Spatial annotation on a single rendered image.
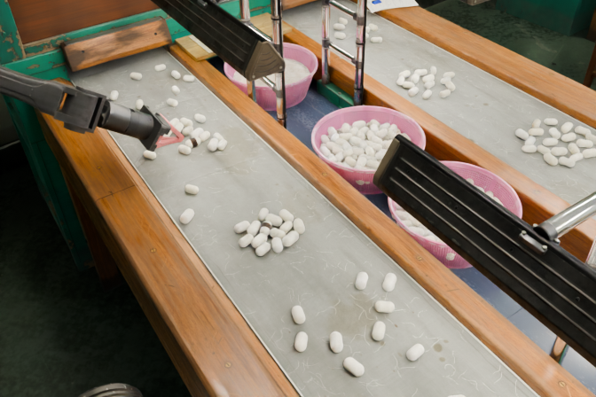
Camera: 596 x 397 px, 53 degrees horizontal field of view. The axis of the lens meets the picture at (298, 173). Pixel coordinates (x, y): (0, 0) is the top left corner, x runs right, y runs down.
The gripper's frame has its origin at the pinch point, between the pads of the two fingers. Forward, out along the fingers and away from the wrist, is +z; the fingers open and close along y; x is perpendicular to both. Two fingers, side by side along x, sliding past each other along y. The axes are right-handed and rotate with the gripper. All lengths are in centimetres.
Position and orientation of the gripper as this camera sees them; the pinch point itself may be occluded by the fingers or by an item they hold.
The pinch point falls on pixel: (179, 137)
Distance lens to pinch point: 138.0
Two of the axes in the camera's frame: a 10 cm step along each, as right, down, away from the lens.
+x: -5.1, 8.3, 2.2
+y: -5.6, -5.1, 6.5
